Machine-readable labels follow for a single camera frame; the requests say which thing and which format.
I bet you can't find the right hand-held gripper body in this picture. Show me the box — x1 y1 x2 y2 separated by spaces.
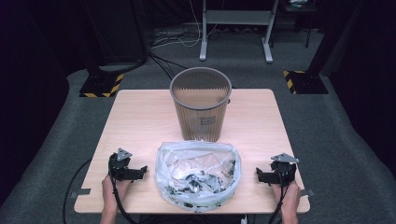
266 152 300 188

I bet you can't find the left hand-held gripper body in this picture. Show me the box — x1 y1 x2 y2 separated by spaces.
107 147 138 182

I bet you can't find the white printed plastic bag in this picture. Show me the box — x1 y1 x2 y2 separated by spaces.
154 140 243 214

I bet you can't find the brown ribbed plastic bin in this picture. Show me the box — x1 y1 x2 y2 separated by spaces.
169 66 233 143

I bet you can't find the person's left hand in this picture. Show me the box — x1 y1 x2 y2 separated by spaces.
101 175 133 207

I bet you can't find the person's right hand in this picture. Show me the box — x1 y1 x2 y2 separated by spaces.
270 181 303 210

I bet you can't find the black stand with dark panel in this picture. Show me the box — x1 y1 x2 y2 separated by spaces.
81 0 151 77

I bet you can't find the dark side table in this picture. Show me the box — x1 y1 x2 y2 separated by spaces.
281 0 319 49

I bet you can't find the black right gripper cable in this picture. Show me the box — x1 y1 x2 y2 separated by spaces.
267 169 289 224

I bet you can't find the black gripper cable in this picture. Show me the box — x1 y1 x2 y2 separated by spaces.
267 169 289 224
108 157 139 224

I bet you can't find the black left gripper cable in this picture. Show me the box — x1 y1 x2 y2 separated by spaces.
108 157 139 224

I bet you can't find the black cable loop on floor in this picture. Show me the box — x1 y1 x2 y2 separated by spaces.
63 158 93 224

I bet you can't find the black yellow striped base plate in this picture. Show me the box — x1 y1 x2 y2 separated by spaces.
282 70 330 95
78 73 125 99

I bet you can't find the bundle of floor cables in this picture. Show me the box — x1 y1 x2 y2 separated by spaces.
148 0 219 50

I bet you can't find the black slanted stand post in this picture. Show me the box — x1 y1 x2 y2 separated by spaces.
306 0 363 77

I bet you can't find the white metal desk frame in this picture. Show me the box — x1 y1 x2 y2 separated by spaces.
199 0 280 64

